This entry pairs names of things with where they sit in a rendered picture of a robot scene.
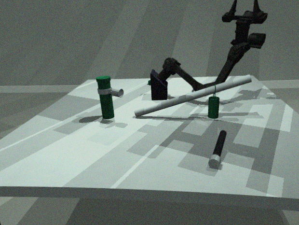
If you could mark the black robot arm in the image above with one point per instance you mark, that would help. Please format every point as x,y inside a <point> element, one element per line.
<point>240,46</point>

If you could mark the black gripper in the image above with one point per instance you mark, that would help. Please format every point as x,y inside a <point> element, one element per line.
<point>242,23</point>

